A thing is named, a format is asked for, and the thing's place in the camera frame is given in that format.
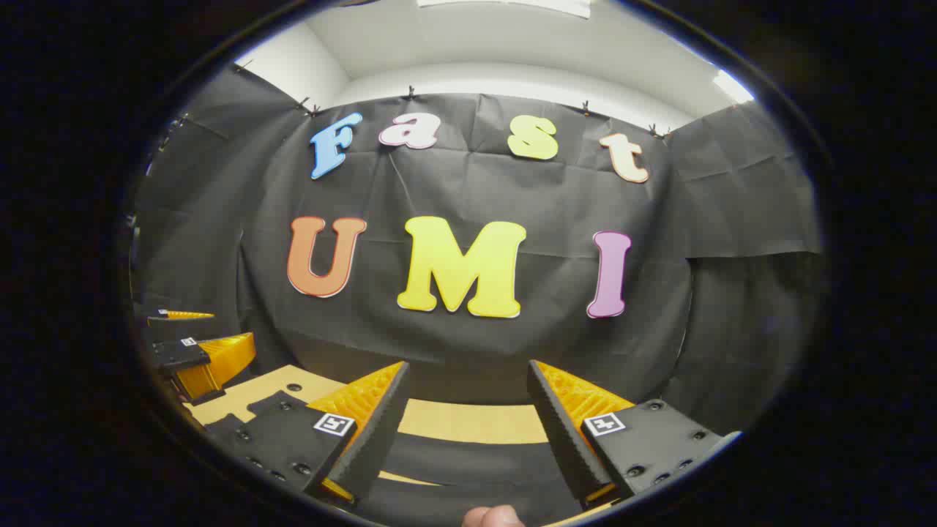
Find ceiling light panel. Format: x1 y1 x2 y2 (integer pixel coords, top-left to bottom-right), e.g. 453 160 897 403
416 0 592 20
713 69 755 104

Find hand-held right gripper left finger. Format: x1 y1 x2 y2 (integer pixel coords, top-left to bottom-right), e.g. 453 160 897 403
204 360 411 506

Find dark blue jeans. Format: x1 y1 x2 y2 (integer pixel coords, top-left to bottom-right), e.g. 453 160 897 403
359 432 586 526

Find row of black clips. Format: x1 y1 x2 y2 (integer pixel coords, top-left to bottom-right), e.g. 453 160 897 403
168 59 671 141

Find black backdrop cloth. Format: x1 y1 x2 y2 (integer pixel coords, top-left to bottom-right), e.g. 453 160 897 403
130 64 824 440

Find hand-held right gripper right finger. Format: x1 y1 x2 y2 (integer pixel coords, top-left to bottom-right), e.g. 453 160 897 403
526 359 743 512

